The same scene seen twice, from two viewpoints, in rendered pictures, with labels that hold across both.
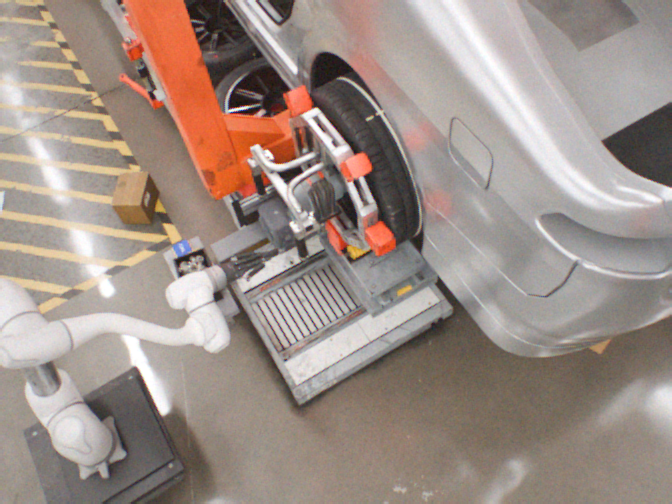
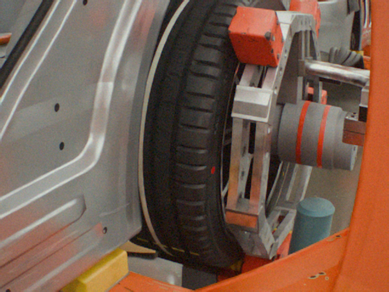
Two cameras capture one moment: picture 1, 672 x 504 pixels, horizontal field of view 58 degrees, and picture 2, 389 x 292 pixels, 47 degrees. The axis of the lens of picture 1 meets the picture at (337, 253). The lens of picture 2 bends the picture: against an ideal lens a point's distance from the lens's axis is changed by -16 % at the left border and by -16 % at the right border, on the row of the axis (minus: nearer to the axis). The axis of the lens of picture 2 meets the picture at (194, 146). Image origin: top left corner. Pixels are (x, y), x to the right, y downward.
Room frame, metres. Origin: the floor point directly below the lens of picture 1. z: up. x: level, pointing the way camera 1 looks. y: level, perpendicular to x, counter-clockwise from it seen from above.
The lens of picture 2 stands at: (2.30, 0.63, 1.15)
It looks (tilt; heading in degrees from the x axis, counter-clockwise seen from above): 18 degrees down; 227
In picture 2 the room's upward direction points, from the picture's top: 2 degrees clockwise
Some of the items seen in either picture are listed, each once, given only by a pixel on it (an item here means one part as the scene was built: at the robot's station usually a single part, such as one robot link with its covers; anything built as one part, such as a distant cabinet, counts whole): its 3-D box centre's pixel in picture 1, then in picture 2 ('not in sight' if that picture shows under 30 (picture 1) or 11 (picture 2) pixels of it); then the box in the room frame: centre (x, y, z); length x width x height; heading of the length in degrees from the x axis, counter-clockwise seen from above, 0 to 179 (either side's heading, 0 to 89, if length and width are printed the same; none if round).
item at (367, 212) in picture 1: (333, 180); (287, 129); (1.43, -0.03, 0.85); 0.54 x 0.07 x 0.54; 23
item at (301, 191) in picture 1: (316, 189); (316, 134); (1.40, 0.04, 0.85); 0.21 x 0.14 x 0.14; 113
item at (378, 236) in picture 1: (379, 239); (312, 102); (1.14, -0.15, 0.85); 0.09 x 0.08 x 0.07; 23
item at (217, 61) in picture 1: (220, 38); not in sight; (2.93, 0.47, 0.39); 0.66 x 0.66 x 0.24
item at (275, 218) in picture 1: (306, 217); not in sight; (1.70, 0.12, 0.26); 0.42 x 0.18 x 0.35; 113
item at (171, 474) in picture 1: (116, 458); not in sight; (0.73, 1.04, 0.15); 0.50 x 0.50 x 0.30; 24
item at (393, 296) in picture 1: (376, 257); not in sight; (1.50, -0.18, 0.13); 0.50 x 0.36 x 0.10; 23
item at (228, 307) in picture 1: (200, 281); not in sight; (1.33, 0.60, 0.44); 0.43 x 0.17 x 0.03; 23
